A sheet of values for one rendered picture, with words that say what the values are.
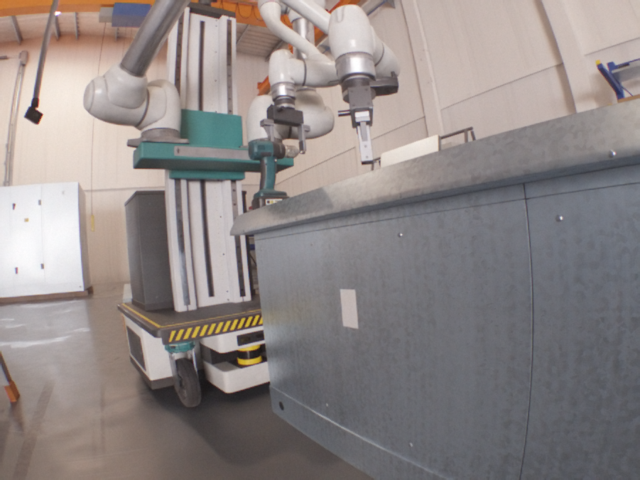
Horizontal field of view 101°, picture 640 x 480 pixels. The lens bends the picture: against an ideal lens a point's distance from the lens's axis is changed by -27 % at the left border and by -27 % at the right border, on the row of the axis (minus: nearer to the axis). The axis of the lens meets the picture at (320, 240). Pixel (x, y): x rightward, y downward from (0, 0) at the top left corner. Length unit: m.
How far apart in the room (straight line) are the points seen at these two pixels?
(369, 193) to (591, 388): 0.44
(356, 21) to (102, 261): 10.90
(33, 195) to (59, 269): 1.45
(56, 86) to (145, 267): 11.60
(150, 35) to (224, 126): 0.61
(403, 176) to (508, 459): 0.46
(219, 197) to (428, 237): 1.19
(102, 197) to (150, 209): 9.94
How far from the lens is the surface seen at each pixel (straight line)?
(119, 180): 11.65
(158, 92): 1.40
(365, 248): 0.69
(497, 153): 0.45
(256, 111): 1.59
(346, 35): 0.85
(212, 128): 1.61
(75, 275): 7.06
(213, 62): 1.86
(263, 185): 1.13
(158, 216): 1.65
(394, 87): 0.83
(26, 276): 7.25
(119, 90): 1.27
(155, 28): 1.23
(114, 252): 11.38
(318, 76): 1.39
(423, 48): 7.33
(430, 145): 4.00
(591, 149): 0.40
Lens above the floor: 0.53
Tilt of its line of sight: 1 degrees up
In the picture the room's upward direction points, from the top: 5 degrees counter-clockwise
